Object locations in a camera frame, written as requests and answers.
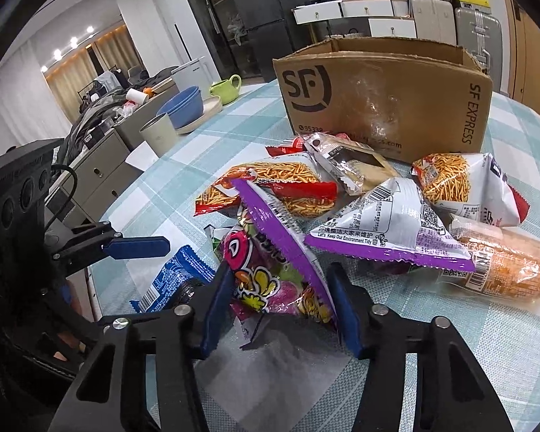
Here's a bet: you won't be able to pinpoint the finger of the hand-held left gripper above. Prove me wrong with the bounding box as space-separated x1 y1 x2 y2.
49 220 171 277

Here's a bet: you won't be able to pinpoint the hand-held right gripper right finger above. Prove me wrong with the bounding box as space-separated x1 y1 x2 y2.
326 263 514 432

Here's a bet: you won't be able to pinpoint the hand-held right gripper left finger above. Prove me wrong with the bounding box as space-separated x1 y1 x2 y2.
49 261 237 432

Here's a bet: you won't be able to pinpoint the colourful cartoon snack packet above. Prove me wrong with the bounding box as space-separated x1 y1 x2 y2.
216 177 343 329

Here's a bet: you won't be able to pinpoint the white purple-edged snack packet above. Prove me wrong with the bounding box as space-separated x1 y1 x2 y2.
303 176 477 274

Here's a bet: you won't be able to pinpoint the orange noodle stick snack packet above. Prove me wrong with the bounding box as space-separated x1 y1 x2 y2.
194 150 338 221

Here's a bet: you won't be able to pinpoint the cardboard box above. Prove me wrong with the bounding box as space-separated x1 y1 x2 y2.
272 37 493 163

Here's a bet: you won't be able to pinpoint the blue cookie packet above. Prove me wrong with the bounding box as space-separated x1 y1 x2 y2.
130 245 217 313

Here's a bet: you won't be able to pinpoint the grey drawer cabinet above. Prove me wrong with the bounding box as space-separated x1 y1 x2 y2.
59 127 141 217

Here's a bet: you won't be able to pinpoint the clear plastic snack packet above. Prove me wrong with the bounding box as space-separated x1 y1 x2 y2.
193 315 356 432

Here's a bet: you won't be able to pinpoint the white paper sheet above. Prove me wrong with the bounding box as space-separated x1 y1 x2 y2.
125 141 172 172

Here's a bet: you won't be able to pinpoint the beige cup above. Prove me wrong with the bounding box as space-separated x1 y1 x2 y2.
139 112 179 156

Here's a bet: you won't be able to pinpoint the grey low cabinet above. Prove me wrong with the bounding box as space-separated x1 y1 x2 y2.
114 78 181 151

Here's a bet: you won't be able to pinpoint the dark clothes pile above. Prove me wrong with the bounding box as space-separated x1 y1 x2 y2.
65 65 176 154

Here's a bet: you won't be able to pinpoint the brown window snack packet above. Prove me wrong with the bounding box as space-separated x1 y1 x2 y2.
303 132 401 196

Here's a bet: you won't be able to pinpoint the checked teal tablecloth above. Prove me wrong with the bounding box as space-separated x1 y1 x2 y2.
87 78 540 432

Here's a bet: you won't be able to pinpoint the beige curtains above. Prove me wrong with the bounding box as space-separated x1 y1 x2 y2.
45 24 142 111

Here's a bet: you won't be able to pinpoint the cream plate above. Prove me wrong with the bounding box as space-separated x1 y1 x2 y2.
175 96 224 135

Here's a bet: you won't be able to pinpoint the white noodle snack bag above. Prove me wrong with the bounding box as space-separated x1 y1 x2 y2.
410 152 531 228

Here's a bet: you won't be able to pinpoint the clear orange cracker packet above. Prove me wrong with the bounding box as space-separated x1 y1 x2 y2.
436 216 540 311

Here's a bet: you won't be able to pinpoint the green pitcher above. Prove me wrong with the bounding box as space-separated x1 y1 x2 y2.
209 74 243 105

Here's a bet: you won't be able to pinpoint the white appliance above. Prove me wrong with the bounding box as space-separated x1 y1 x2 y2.
171 56 221 93

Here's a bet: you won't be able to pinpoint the dark glass cabinet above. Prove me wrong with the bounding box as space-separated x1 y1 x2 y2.
173 0 235 82

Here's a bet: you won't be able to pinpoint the black refrigerator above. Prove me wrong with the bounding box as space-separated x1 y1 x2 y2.
222 0 298 82

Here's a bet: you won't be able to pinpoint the white drawer desk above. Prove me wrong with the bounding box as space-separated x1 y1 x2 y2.
292 0 418 40

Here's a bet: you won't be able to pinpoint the beige suitcase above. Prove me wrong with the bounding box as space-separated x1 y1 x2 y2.
411 0 457 46

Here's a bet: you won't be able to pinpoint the silver suitcase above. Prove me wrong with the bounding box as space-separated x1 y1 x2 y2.
454 6 505 77

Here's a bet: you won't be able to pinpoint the wooden door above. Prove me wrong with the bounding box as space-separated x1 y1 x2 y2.
504 0 540 113

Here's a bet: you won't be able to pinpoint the black cable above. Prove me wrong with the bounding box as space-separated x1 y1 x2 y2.
49 164 78 221

